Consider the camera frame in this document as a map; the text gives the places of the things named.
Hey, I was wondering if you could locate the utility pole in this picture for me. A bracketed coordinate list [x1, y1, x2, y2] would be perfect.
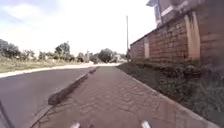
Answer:
[125, 14, 130, 62]

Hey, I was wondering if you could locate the red brick path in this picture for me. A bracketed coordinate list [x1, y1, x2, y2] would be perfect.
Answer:
[31, 65, 221, 128]

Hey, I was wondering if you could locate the row of trees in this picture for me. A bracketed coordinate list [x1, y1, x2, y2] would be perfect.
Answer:
[0, 38, 129, 64]

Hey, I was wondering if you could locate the concrete kerb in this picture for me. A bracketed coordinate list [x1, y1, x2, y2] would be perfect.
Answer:
[23, 65, 100, 128]

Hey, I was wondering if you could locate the robot's own part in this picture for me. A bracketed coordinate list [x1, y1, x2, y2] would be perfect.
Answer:
[141, 120, 152, 128]
[70, 122, 82, 128]

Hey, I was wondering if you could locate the pale roadside kerb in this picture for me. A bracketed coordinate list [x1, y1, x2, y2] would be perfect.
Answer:
[0, 62, 121, 79]

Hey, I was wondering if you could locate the brick building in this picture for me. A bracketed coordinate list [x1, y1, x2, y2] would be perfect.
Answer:
[145, 0, 204, 29]

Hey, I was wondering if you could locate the weedy grass verge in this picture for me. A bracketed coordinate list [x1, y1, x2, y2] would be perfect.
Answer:
[116, 61, 224, 128]

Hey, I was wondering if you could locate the grey asphalt road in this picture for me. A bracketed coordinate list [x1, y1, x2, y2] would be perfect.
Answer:
[0, 66, 96, 128]

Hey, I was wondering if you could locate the grass field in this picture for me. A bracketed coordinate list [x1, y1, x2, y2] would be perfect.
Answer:
[0, 55, 83, 74]

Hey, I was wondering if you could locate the red brick wall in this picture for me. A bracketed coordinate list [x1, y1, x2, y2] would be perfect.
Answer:
[129, 0, 224, 68]

